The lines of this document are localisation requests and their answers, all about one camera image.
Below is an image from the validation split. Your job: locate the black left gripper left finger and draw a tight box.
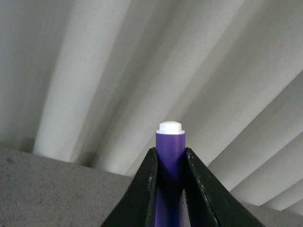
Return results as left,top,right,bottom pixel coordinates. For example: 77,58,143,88
102,148,158,227

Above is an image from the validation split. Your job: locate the white curtain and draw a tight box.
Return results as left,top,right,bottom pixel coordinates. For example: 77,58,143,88
0,0,303,214

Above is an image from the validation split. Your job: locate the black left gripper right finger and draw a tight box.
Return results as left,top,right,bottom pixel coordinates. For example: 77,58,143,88
185,148,264,227

